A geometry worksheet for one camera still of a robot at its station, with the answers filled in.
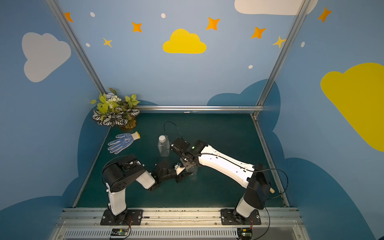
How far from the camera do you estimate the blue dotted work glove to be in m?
1.02

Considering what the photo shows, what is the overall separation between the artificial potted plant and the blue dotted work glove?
0.15 metres

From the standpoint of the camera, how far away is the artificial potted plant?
897 mm
